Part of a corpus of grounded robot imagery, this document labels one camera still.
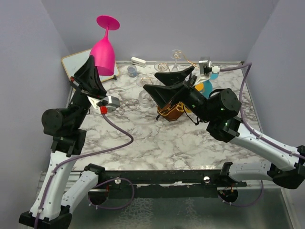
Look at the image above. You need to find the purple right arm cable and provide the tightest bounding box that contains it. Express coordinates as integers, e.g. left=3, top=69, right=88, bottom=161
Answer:
left=219, top=62, right=305, bottom=208

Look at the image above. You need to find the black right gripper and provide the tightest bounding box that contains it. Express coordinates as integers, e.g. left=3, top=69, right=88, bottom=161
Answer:
left=143, top=66, right=214, bottom=123

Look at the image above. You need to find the clear wine glass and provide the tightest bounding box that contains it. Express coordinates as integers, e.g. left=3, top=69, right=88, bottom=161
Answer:
left=171, top=49, right=182, bottom=72

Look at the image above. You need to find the white whiteboard eraser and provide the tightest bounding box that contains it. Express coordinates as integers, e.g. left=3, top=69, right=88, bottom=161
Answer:
left=131, top=57, right=146, bottom=67

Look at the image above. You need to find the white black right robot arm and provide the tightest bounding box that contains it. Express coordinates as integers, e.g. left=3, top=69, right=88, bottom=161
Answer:
left=143, top=66, right=305, bottom=189

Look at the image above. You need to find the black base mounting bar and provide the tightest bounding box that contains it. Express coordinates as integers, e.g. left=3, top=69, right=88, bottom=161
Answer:
left=88, top=169, right=246, bottom=202

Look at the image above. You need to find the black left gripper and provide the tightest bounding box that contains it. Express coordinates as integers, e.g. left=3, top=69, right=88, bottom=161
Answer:
left=68, top=54, right=107, bottom=128

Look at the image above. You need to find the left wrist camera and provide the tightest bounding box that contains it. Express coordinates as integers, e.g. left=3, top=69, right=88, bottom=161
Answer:
left=97, top=96, right=121, bottom=115

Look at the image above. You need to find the small clear blue cup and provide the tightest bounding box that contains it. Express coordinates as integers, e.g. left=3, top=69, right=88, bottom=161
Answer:
left=127, top=65, right=138, bottom=78

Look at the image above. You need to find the gold wire wine glass rack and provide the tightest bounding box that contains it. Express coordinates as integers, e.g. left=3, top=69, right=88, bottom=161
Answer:
left=140, top=51, right=201, bottom=122

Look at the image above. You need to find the small whiteboard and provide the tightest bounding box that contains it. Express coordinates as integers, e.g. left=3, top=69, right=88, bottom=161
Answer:
left=61, top=49, right=120, bottom=82

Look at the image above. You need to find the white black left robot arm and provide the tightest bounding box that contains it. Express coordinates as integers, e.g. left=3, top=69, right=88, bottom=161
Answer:
left=19, top=55, right=107, bottom=229

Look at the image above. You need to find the blue plastic wine glass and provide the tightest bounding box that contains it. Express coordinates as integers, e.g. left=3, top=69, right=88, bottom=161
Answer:
left=201, top=73, right=219, bottom=99

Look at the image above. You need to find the yellow plastic wine glass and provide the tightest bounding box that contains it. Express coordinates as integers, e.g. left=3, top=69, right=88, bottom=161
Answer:
left=185, top=83, right=204, bottom=113

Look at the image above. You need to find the pink plastic wine glass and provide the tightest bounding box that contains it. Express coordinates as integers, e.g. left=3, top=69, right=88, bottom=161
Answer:
left=90, top=15, right=120, bottom=76

